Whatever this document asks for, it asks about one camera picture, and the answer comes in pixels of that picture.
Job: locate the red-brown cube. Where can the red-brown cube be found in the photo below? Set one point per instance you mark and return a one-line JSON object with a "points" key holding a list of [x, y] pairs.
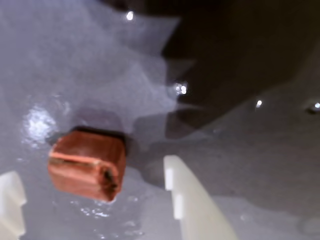
{"points": [[87, 165]]}

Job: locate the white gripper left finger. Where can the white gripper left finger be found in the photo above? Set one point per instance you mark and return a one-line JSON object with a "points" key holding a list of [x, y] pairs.
{"points": [[10, 200]]}

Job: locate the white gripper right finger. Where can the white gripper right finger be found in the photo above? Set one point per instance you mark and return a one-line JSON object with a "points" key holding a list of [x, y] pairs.
{"points": [[195, 205]]}

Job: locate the dark grey table mat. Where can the dark grey table mat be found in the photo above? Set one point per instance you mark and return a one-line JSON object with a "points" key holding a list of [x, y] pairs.
{"points": [[225, 50]]}

